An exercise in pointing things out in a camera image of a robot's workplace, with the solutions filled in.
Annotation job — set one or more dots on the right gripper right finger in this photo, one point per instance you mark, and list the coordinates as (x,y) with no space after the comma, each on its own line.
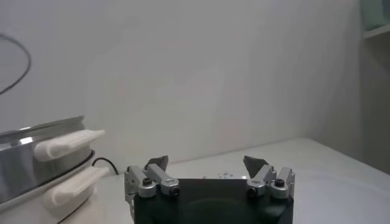
(262,179)

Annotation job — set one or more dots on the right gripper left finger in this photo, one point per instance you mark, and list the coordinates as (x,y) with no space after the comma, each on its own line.
(164,179)

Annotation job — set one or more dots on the steel perforated steamer basket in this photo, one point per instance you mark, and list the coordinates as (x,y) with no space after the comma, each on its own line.
(18,164)

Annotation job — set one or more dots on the white electric cooker pot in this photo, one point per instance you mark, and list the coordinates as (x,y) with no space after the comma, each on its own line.
(73,188)

